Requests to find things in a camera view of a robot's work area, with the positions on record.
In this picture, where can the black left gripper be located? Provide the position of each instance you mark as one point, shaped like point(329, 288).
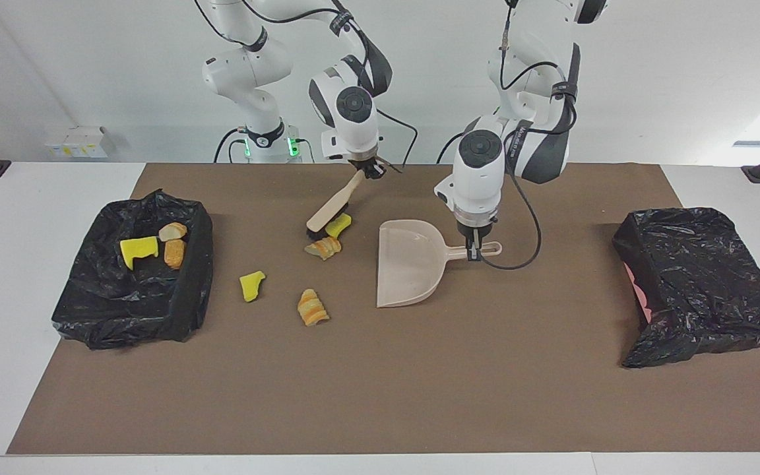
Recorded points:
point(477, 231)

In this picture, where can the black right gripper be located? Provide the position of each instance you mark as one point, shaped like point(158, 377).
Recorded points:
point(373, 166)

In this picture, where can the large yellow sponge piece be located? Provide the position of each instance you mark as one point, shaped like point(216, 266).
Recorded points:
point(339, 226)

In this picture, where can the beige plastic dustpan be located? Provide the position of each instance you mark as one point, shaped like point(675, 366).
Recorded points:
point(410, 264)

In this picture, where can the small striped toy croissant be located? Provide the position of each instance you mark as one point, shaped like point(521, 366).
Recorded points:
point(324, 249)

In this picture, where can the large striped toy croissant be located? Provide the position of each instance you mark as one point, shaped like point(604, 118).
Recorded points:
point(313, 309)

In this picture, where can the small yellow sponge piece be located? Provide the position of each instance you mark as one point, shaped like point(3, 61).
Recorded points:
point(251, 286)

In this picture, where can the pale toy dumpling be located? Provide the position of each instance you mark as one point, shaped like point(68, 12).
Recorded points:
point(172, 231)

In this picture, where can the brown toy nugget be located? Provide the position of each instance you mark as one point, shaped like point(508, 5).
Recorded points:
point(175, 254)

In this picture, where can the notched yellow sponge piece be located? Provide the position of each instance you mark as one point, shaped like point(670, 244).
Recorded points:
point(137, 249)

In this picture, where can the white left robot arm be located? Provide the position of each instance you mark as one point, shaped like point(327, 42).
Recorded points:
point(482, 178)

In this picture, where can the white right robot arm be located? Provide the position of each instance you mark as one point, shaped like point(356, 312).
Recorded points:
point(353, 125)

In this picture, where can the black bag lined pink bin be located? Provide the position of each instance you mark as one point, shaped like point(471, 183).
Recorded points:
point(703, 284)

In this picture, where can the brown table mat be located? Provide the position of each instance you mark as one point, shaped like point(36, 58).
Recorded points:
point(380, 396)

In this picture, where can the white wall socket box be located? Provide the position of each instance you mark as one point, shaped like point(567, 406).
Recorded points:
point(76, 142)

